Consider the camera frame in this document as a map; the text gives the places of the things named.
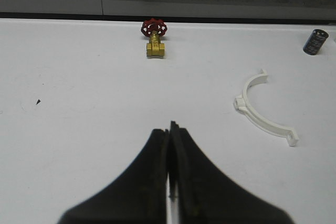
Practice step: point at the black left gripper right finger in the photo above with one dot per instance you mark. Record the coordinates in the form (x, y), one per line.
(206, 195)

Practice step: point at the brass valve red handwheel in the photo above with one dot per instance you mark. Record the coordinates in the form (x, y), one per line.
(154, 29)

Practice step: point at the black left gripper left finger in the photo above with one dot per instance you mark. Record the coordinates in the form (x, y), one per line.
(138, 195)

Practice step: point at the black cylindrical capacitor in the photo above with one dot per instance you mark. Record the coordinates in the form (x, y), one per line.
(315, 42)

